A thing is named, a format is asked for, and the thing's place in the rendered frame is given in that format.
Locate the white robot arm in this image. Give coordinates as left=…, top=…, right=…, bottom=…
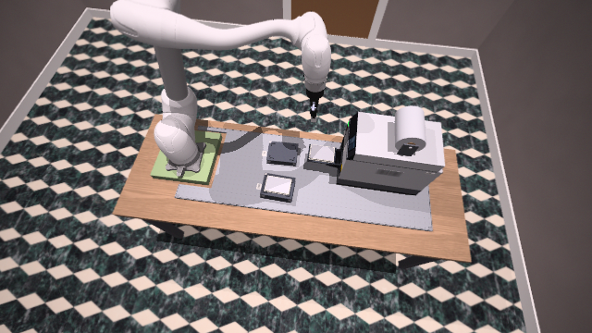
left=110, top=0, right=331, bottom=178

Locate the white cylinder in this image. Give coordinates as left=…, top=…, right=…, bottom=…
left=395, top=105, right=426, bottom=152

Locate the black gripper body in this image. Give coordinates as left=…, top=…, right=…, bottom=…
left=306, top=89, right=324, bottom=105

